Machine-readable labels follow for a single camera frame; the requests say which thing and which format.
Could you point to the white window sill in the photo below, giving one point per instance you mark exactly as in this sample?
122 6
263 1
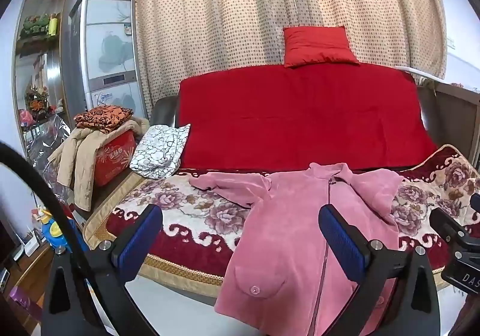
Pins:
420 73

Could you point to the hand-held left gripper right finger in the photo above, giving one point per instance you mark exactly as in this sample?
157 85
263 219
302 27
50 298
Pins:
343 242

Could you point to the red cardboard box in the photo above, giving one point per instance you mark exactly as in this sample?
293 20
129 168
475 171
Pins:
114 161

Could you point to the orange black patterned cloth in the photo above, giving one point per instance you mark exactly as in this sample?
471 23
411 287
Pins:
103 118

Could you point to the beige dotted curtain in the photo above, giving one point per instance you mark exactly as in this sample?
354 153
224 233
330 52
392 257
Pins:
225 21

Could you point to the red sofa blanket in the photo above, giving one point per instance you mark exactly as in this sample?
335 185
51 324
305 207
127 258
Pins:
300 115

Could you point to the beige coat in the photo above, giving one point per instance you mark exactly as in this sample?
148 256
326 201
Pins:
77 156

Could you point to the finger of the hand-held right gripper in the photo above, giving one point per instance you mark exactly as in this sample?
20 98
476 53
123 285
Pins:
448 225

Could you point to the wooden display cabinet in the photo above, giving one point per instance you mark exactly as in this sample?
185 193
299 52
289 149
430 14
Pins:
37 66

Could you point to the red pillow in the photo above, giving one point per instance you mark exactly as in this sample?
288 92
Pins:
318 45

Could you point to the yellow bottle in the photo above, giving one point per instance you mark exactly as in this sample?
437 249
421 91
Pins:
54 25

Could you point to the floral red beige blanket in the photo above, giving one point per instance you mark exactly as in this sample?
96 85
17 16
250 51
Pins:
195 210

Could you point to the silver plastic sheet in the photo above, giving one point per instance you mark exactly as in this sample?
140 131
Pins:
45 148

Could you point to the orange flower arrangement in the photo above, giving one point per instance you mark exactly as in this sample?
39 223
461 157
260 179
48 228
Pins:
37 103

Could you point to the small white box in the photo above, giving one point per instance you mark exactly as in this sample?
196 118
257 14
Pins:
32 246

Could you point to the white black patterned pillow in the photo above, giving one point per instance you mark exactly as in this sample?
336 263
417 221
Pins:
159 152

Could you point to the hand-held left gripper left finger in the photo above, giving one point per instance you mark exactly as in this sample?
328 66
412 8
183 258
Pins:
140 242

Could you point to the purple packet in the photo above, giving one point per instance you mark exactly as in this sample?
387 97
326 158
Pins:
24 300

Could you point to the silver refrigerator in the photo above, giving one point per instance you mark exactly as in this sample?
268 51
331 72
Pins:
108 51

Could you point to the dark low cabinet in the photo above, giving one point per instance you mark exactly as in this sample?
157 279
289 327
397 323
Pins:
22 276

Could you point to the green ornament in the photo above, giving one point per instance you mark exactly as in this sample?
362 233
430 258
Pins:
34 24

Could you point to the blue yellow toy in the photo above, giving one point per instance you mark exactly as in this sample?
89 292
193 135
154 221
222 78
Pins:
54 231

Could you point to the dark sofa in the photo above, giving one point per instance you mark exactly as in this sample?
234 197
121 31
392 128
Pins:
165 111

